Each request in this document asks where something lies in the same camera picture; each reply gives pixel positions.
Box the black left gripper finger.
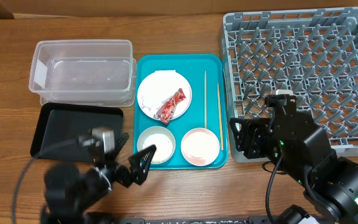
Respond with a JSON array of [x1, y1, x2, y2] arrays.
[[128, 144, 157, 185], [112, 133, 129, 159]]

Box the grey bowl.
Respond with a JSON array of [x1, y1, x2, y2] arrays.
[[137, 126, 176, 164]]

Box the red snack wrapper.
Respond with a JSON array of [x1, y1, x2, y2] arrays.
[[153, 88, 186, 124]]

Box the rice pile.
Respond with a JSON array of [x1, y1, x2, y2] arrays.
[[143, 133, 173, 164]]

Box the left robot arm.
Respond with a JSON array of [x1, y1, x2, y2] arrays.
[[40, 130, 157, 223]]

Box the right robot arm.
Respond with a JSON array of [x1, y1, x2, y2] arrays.
[[229, 94, 358, 223]]

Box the grey dishwasher rack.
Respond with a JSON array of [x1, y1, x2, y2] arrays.
[[219, 7, 358, 157]]

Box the wooden chopstick right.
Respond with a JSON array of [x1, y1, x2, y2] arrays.
[[217, 83, 224, 151]]

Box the wooden chopstick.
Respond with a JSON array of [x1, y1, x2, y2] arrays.
[[204, 71, 208, 129], [217, 83, 224, 151]]

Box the pink bowl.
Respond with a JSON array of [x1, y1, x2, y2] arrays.
[[181, 128, 221, 167]]

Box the black bar at table edge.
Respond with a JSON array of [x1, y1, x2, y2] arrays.
[[113, 217, 291, 224]]

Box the white round plate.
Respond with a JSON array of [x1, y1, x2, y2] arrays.
[[137, 72, 192, 120]]

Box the black plastic tray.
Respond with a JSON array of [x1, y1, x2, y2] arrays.
[[30, 103, 123, 163]]

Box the wooden chopstick left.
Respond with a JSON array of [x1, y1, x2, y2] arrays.
[[204, 71, 208, 129]]

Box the teal plastic tray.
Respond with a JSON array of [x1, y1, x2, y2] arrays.
[[133, 54, 229, 170]]

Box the white crumpled napkin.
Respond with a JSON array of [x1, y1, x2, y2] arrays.
[[154, 70, 176, 74]]

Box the clear plastic bin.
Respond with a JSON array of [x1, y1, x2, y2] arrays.
[[29, 39, 136, 107]]

